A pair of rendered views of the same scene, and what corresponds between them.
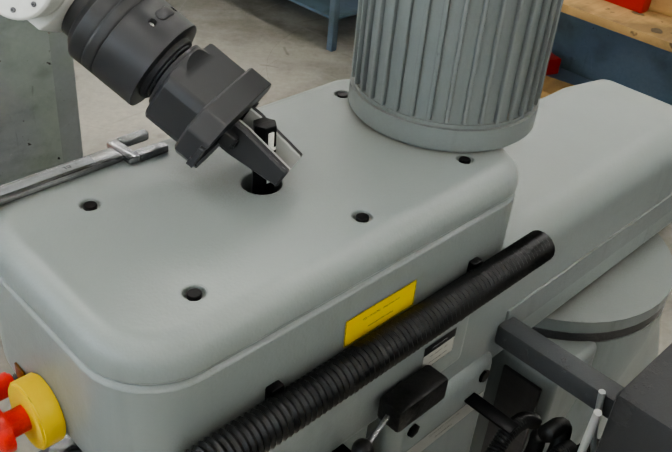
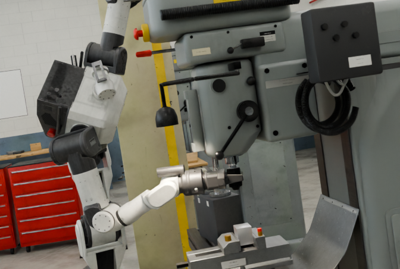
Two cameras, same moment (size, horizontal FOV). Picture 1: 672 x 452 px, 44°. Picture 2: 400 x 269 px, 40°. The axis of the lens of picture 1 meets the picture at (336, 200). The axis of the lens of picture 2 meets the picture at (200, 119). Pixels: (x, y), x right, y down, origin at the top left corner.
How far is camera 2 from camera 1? 1.54 m
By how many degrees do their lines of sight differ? 46
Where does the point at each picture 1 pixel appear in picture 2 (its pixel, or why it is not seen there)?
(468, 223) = not seen: outside the picture
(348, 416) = (228, 43)
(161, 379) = not seen: outside the picture
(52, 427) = (145, 29)
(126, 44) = not seen: outside the picture
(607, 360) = (385, 81)
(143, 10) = not seen: outside the picture
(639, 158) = (386, 2)
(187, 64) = not seen: outside the picture
